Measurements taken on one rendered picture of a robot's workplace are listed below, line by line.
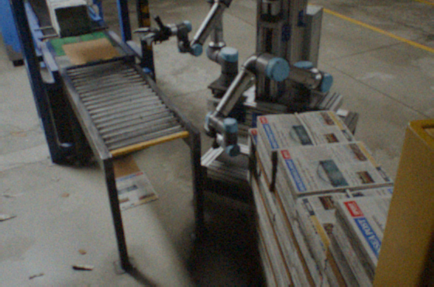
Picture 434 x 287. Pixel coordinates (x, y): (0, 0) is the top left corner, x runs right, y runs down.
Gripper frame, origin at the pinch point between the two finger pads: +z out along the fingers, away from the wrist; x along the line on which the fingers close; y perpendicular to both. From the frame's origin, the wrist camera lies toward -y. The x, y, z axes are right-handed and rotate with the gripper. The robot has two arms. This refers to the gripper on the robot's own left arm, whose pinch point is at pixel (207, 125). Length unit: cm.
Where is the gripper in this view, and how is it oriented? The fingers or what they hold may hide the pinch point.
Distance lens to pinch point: 260.1
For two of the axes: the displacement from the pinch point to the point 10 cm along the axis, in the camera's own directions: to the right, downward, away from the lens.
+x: -9.0, 2.3, -3.7
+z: -4.4, -4.4, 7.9
